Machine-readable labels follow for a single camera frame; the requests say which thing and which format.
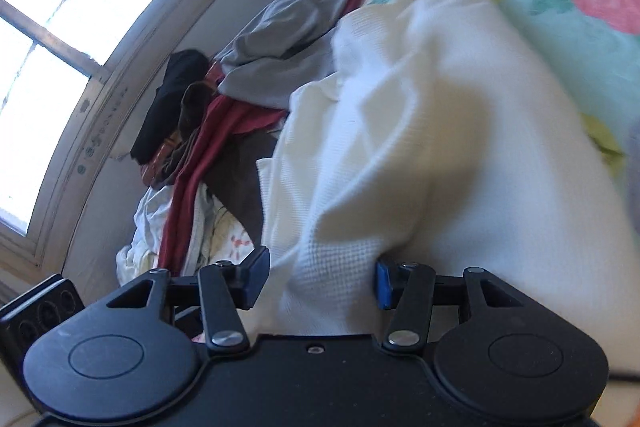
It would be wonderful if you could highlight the cream knit baby cardigan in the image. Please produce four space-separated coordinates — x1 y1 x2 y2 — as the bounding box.
243 0 639 371

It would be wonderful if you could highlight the pale printed cream garment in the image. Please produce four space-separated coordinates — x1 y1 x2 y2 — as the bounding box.
115 184 254 285

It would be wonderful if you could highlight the red leather cushion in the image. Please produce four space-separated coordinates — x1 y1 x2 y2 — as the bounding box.
138 62 224 190

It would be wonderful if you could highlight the dark brown garment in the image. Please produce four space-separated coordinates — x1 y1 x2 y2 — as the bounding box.
150 81 281 249

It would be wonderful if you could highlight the black garment on cushion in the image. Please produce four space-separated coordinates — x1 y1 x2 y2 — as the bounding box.
130 49 209 166

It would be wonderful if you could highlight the red garment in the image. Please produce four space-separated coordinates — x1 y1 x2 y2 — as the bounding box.
160 0 361 275

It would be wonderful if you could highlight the grey cloth garment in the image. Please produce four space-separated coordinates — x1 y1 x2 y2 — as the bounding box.
216 0 349 109

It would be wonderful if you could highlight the wooden window frame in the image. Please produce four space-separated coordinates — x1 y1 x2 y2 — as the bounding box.
1 0 215 300

